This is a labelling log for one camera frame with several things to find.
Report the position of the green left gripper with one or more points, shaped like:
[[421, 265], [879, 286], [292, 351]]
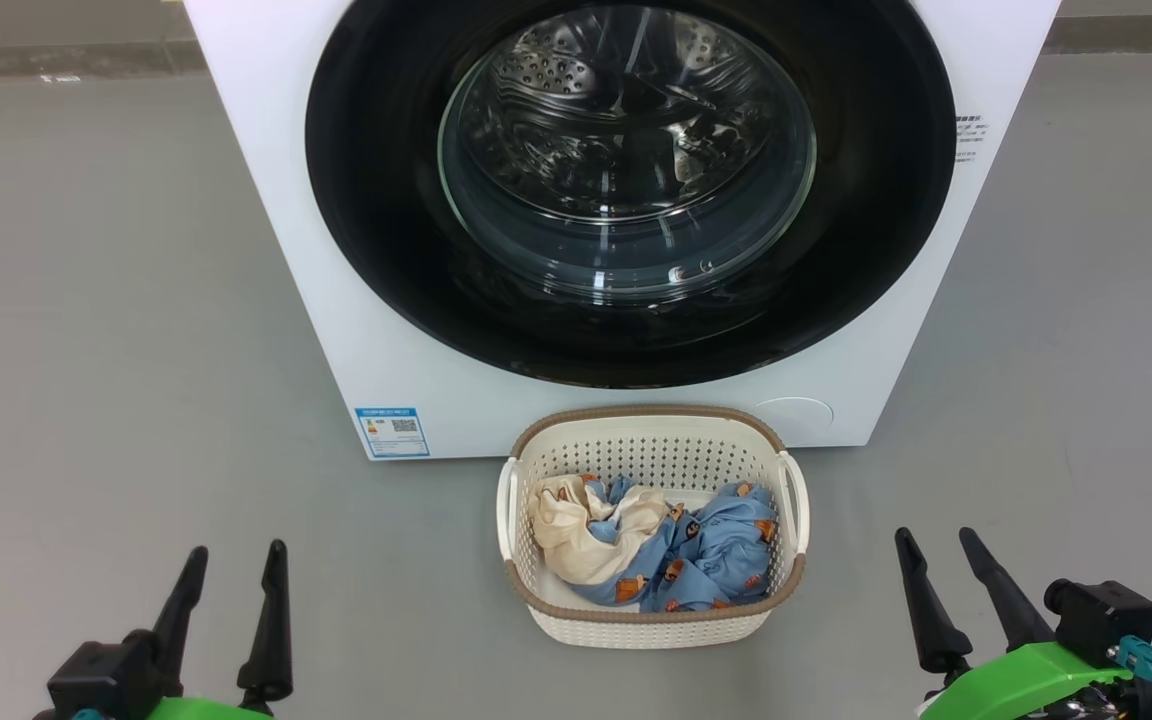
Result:
[[206, 711]]

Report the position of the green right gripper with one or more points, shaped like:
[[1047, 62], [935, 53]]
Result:
[[1016, 685]]

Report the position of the blue bear-print garment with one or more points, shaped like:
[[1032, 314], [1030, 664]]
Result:
[[721, 555]]

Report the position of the cream cloth garment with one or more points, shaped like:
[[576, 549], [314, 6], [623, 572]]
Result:
[[576, 545]]

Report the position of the round black glass washer door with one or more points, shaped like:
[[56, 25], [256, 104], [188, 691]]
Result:
[[386, 250]]

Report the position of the white front-load washing machine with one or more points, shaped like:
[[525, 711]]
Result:
[[336, 350]]

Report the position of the cream perforated laundry basket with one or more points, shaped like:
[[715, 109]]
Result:
[[636, 445]]

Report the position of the blue energy label sticker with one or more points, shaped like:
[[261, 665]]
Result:
[[392, 432]]

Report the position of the round white filter cover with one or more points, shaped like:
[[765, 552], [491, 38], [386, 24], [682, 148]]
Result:
[[794, 418]]

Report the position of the steel perforated washer drum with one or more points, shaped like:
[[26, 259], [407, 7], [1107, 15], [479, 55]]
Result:
[[576, 70]]

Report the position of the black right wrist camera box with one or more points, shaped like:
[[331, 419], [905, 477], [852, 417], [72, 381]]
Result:
[[1106, 615]]

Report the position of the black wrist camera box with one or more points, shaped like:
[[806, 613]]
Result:
[[1106, 615], [101, 680]]

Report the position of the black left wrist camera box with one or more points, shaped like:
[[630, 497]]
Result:
[[101, 680]]

